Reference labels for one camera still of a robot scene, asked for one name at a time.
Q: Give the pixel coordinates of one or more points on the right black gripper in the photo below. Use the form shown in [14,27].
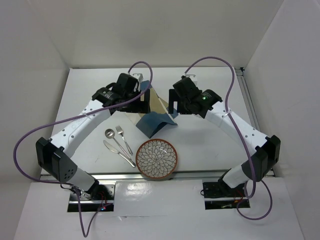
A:
[174,96]

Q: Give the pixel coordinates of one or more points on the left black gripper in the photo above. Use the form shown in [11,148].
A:
[141,106]

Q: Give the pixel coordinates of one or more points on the blue beige checked placemat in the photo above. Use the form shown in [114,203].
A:
[158,117]

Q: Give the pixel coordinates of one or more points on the silver fork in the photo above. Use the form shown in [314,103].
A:
[121,133]

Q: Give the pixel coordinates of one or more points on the silver spoon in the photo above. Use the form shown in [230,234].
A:
[110,134]

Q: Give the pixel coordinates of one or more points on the silver table knife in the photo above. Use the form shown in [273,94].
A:
[114,150]

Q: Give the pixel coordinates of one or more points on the floral patterned ceramic plate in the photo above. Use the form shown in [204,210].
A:
[156,159]

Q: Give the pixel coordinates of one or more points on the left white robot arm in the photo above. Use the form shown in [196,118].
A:
[54,154]

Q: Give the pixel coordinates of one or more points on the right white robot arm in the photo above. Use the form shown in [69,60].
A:
[263,151]

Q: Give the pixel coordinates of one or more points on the aluminium side rail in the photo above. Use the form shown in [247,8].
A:
[239,71]

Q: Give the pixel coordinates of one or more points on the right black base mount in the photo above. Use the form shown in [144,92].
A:
[216,199]

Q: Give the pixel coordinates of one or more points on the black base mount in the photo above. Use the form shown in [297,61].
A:
[216,199]
[102,200]

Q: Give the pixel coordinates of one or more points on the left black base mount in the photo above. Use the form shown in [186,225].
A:
[102,200]

